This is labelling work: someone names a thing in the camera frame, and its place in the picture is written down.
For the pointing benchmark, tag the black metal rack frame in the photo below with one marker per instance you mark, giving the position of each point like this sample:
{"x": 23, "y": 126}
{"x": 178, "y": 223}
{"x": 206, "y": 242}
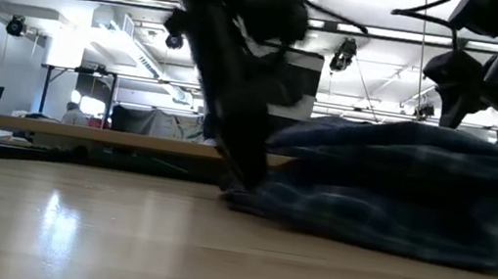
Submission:
{"x": 45, "y": 89}

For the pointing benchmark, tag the grey draped cover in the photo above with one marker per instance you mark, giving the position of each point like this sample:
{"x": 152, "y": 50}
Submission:
{"x": 152, "y": 124}

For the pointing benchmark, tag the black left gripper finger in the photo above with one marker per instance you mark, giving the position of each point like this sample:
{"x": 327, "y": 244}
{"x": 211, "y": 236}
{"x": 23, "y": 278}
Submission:
{"x": 247, "y": 149}
{"x": 222, "y": 150}

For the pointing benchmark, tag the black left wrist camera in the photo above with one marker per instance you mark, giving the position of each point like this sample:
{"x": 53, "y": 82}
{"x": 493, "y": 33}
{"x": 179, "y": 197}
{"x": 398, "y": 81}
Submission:
{"x": 273, "y": 9}

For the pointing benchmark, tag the dark garment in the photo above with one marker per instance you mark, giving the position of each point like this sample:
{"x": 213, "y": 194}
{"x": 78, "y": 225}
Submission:
{"x": 392, "y": 205}

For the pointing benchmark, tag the person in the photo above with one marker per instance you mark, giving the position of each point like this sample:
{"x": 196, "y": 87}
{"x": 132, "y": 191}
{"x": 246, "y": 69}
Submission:
{"x": 74, "y": 116}

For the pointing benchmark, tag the black ceiling-mounted camera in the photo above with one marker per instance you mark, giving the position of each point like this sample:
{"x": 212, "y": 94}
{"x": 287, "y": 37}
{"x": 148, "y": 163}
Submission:
{"x": 174, "y": 41}
{"x": 344, "y": 54}
{"x": 15, "y": 27}
{"x": 425, "y": 111}

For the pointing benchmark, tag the navy striped fabric laundry bin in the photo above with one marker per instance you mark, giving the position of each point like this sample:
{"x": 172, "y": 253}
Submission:
{"x": 300, "y": 110}

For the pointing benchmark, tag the beige desk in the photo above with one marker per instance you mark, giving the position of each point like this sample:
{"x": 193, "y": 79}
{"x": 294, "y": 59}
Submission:
{"x": 82, "y": 133}

